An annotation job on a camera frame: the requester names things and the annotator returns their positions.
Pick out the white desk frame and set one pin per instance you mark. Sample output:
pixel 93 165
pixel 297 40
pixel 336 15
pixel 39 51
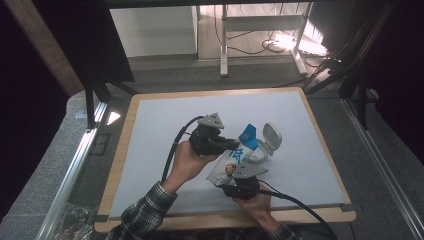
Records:
pixel 224 40

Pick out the clear plastic bag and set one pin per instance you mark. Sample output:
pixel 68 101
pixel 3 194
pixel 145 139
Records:
pixel 75 221

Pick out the aluminium rail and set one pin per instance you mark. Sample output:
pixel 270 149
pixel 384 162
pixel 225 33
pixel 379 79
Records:
pixel 383 166
pixel 71 176

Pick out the white cabinet panel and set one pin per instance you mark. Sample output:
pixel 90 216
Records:
pixel 153 31

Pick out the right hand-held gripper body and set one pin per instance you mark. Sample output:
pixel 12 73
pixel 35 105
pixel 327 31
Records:
pixel 246 181

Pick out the wooden beam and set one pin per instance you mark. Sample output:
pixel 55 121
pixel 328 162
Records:
pixel 46 50

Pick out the white table mat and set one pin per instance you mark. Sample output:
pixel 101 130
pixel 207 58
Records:
pixel 300 173

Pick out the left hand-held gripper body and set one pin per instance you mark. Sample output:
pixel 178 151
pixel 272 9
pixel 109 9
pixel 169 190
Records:
pixel 206 140

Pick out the black tripod stands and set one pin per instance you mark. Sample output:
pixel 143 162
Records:
pixel 353 66

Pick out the person's right hand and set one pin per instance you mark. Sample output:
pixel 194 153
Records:
pixel 258 210

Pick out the person's left hand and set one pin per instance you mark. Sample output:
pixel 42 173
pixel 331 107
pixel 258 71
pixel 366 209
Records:
pixel 186 166

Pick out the black stand leg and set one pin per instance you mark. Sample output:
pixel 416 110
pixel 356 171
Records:
pixel 90 106

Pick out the dark curtain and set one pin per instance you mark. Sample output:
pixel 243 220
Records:
pixel 100 40

